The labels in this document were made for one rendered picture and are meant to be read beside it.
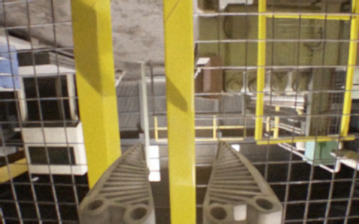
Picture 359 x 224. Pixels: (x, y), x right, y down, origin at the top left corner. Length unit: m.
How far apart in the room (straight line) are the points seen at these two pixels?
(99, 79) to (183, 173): 0.23
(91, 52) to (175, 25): 0.15
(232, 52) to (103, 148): 2.04
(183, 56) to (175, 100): 0.07
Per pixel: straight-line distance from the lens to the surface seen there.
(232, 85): 2.11
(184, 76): 0.23
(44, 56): 4.74
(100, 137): 0.29
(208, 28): 2.19
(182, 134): 0.24
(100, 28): 0.30
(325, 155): 2.88
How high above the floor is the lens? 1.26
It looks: 7 degrees up
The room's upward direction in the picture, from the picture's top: 178 degrees clockwise
